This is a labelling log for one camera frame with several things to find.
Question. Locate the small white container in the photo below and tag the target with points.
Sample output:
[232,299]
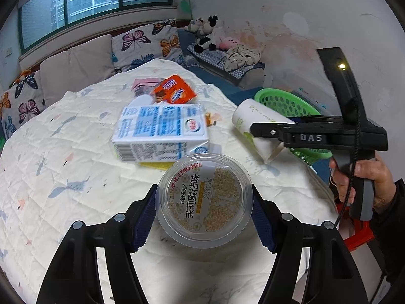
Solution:
[143,99]

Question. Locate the white paper cup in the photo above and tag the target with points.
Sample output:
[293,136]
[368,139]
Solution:
[253,114]

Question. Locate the pink packet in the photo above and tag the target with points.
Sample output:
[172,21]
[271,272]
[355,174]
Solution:
[142,81]

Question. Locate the clear plastic lidded cup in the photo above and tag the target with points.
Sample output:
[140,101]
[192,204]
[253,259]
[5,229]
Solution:
[204,199]

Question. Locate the large butterfly print pillow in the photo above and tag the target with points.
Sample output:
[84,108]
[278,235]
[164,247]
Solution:
[145,44]

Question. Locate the blue sofa cover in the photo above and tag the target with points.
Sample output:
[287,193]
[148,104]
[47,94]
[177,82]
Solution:
[221,85]

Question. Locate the black and white cow plush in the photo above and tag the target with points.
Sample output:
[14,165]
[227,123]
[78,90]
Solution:
[204,42]

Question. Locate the spotted cream cloth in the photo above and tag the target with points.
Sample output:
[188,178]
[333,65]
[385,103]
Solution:
[242,55]

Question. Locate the blue patterned folded mat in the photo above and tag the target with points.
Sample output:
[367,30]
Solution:
[215,61]

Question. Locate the white quilted blanket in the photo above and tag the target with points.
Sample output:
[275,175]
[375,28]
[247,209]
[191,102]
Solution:
[79,180]

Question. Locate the red plastic stool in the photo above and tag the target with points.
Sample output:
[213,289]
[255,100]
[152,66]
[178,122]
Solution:
[357,234]

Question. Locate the person's right forearm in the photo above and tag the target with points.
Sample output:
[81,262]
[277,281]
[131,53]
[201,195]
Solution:
[392,237]

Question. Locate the green framed window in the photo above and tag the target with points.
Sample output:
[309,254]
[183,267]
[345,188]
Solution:
[95,0]

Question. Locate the yellow packet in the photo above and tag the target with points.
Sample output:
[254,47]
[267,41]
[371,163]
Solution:
[158,164]

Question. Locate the grey and white plush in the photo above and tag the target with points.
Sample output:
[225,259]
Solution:
[194,25]

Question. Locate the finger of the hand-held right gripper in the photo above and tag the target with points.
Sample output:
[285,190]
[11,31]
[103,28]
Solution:
[265,130]
[319,120]

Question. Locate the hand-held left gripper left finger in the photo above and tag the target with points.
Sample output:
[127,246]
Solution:
[145,220]

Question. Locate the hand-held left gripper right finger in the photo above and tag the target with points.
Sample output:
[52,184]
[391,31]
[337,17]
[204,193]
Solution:
[263,220]

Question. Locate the pink plush toy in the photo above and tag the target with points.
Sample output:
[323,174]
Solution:
[230,42]

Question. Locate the blue and white carton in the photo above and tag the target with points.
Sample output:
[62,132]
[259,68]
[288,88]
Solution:
[158,126]

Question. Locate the green plastic basket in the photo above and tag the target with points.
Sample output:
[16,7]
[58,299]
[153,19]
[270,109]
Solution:
[284,101]

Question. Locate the orange snack packet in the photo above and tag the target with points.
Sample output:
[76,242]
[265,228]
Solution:
[174,90]

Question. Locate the small orange wrapper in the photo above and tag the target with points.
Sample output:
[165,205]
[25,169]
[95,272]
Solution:
[211,118]

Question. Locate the person's right hand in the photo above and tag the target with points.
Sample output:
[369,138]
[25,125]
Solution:
[384,186]

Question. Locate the beige pillow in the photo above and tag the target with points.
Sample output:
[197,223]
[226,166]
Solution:
[76,66]

